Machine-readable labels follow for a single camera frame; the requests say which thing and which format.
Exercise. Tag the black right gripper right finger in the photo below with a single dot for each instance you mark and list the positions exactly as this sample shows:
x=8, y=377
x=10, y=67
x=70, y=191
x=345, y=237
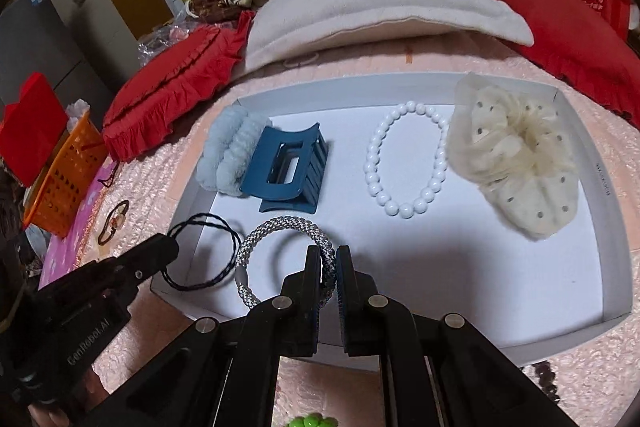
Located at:
x=371, y=323

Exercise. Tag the cream dotted tulle scrunchie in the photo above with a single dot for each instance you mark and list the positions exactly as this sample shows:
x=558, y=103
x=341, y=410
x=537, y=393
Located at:
x=514, y=147

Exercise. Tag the orange plastic basket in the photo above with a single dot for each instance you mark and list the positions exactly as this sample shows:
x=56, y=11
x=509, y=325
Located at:
x=61, y=188

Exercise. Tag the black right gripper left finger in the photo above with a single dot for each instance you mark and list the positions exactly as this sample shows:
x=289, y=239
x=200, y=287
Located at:
x=287, y=325

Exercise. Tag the white pillow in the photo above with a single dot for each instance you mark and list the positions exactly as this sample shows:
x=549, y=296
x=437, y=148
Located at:
x=285, y=29

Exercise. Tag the pink quilted bedspread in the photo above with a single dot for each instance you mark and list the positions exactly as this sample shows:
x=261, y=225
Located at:
x=598, y=382

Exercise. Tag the right red pillow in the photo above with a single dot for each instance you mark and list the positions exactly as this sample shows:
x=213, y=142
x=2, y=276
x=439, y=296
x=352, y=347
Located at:
x=577, y=46

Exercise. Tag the white shallow cardboard tray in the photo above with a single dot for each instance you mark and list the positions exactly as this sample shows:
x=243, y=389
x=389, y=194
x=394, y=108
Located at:
x=532, y=299

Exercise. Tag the purple floral bed sheet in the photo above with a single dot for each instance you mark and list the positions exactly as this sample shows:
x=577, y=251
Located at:
x=64, y=255

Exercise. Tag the left hand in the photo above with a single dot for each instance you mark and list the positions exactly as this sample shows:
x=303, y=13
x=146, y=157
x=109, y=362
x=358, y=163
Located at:
x=87, y=395

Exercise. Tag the left red ruffled pillow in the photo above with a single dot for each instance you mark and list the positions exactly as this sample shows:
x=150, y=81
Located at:
x=191, y=71

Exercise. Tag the small black hair clip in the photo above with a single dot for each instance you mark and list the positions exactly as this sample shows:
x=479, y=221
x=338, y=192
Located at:
x=110, y=179

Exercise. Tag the clear plastic bags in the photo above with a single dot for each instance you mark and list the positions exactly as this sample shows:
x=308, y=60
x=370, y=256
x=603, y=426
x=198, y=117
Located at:
x=162, y=38

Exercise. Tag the blue plastic hair claw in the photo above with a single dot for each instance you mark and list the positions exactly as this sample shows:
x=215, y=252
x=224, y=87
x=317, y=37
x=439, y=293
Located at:
x=286, y=170

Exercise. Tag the grey refrigerator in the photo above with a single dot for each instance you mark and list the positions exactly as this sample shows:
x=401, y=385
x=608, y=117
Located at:
x=34, y=39

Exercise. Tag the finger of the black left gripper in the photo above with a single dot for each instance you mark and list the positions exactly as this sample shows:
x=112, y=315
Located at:
x=145, y=261

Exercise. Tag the grey fluffy scrunchie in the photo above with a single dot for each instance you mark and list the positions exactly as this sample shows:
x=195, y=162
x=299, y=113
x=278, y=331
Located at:
x=228, y=149

